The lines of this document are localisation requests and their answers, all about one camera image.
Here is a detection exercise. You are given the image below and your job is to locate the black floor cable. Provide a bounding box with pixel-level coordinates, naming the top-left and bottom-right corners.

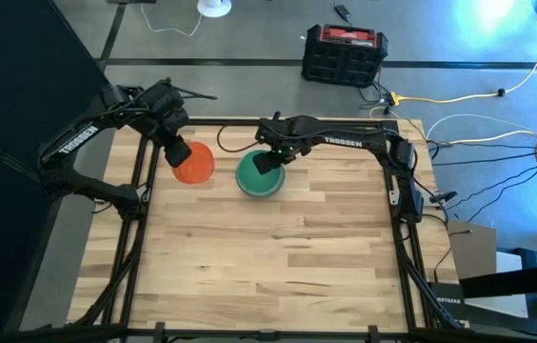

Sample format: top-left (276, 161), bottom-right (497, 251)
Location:
top-left (432, 151), bottom-right (537, 225)

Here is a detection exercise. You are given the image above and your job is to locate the black power adapter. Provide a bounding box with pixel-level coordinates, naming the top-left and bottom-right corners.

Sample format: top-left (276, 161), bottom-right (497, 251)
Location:
top-left (333, 3), bottom-right (354, 21)

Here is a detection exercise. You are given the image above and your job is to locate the orange bowl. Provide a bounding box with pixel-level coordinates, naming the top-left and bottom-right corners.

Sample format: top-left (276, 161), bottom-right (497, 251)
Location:
top-left (170, 140), bottom-right (216, 186)

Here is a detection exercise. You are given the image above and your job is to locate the yellow extension cable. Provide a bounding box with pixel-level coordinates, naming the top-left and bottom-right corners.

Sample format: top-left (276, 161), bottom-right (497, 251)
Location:
top-left (388, 0), bottom-right (537, 108)

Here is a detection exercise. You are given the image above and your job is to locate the black Netgear router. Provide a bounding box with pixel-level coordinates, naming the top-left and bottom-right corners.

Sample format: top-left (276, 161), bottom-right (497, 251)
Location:
top-left (427, 281), bottom-right (468, 321)

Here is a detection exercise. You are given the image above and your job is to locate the dark fabric partition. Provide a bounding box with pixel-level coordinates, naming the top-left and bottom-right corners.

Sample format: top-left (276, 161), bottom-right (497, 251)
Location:
top-left (0, 0), bottom-right (113, 343)

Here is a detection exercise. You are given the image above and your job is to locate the brown cardboard box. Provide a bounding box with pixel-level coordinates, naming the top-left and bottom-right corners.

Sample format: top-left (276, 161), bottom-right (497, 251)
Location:
top-left (446, 219), bottom-right (499, 281)

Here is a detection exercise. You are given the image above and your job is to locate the white floor cable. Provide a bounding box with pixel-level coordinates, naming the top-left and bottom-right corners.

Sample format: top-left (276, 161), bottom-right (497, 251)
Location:
top-left (424, 112), bottom-right (537, 150)

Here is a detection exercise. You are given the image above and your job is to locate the green bowl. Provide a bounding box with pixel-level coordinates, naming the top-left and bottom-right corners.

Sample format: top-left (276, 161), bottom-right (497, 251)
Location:
top-left (234, 149), bottom-right (288, 200)

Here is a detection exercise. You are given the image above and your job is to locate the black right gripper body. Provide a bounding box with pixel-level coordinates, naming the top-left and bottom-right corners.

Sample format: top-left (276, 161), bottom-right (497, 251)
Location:
top-left (258, 134), bottom-right (301, 166)

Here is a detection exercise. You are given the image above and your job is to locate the white round fan base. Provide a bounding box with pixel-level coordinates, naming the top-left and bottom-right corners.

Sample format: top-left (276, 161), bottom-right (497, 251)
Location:
top-left (196, 0), bottom-right (233, 19)

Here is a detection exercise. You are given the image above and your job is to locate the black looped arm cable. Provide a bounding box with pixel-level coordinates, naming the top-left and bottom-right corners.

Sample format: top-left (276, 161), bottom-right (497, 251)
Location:
top-left (215, 124), bottom-right (261, 154)

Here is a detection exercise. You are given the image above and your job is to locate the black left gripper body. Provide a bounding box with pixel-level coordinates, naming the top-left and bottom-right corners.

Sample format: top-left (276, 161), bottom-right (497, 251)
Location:
top-left (143, 105), bottom-right (191, 147)

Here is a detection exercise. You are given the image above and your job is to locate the white fan cable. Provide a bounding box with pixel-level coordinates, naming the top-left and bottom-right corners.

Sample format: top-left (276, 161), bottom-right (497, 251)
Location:
top-left (140, 3), bottom-right (204, 38)

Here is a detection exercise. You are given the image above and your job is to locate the black and red toolbox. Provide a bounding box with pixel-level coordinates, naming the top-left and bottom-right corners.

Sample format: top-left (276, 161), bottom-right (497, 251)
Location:
top-left (300, 23), bottom-right (389, 90)

